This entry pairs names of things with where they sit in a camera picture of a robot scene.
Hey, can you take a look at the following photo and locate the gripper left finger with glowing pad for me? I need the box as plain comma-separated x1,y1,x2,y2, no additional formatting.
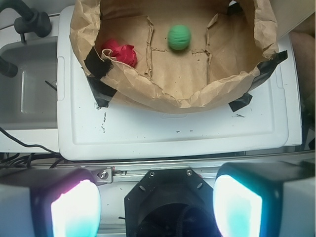
0,168,101,237

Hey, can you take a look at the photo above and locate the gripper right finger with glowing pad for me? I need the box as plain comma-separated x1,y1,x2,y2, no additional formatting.
213,161,316,237

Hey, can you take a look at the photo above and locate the green ball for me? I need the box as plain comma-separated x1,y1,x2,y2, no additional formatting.
167,25,191,50

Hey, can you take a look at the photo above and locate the red crumpled ball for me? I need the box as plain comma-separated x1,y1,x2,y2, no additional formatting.
101,39,138,67

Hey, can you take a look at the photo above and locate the black tape piece lower right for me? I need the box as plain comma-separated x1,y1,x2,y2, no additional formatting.
229,93,253,112

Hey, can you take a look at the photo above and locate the grey plastic tray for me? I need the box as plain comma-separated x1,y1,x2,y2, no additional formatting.
0,37,59,153

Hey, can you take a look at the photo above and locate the white plastic lid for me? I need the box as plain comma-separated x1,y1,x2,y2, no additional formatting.
57,6,302,160

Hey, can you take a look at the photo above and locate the black tape strip left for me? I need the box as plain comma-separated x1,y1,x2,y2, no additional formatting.
84,47,117,108

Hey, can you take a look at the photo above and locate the black tape strip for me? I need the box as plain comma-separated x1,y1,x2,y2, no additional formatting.
84,47,117,108
248,50,288,92

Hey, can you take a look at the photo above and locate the black tape strip right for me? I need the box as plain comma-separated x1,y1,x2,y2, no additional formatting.
248,50,288,92

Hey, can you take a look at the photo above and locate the black cable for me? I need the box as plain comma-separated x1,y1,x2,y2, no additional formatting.
0,127,60,155

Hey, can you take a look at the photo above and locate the aluminium rail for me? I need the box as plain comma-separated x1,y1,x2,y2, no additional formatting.
0,150,316,186

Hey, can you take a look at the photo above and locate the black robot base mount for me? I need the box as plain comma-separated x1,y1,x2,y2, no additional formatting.
124,168,221,237

